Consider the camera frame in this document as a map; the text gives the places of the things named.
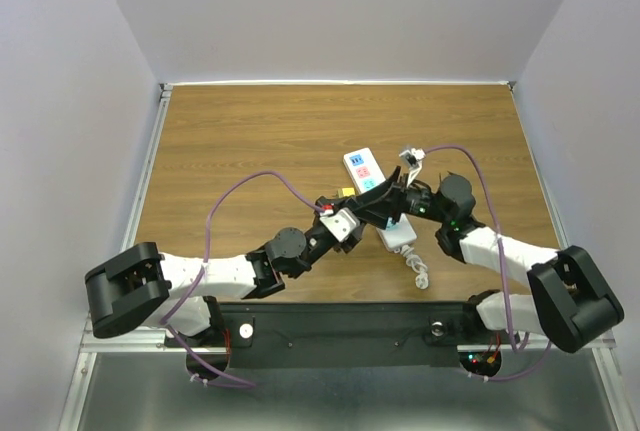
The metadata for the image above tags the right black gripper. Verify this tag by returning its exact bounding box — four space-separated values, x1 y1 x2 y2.
350 166 449 231

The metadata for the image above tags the white power strip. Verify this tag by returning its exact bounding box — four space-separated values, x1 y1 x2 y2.
343 148 417 252

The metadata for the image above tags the white power cord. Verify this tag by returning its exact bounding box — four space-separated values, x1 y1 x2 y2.
394 244 430 292

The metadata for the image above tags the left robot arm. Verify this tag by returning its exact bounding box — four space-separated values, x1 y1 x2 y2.
84 202 365 345

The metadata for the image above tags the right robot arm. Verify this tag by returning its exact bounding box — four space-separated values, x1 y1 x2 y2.
344 158 625 353

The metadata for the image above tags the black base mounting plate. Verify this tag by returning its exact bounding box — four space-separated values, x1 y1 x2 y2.
186 301 495 369

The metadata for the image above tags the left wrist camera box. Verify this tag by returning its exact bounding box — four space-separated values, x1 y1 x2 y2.
319 205 360 243

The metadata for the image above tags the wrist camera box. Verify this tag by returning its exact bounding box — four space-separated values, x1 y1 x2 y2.
319 205 360 243
399 147 426 187

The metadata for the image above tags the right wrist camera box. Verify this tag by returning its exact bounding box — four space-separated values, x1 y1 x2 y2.
399 147 426 187

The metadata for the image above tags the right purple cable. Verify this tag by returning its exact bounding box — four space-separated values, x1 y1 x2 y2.
424 144 551 383

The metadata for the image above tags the purple cable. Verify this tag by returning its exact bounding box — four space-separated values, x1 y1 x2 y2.
424 144 551 383
159 170 331 390

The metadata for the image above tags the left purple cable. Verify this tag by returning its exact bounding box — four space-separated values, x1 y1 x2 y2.
159 170 331 390

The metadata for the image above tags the aluminium frame rail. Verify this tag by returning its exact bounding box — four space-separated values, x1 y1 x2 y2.
58 83 173 431

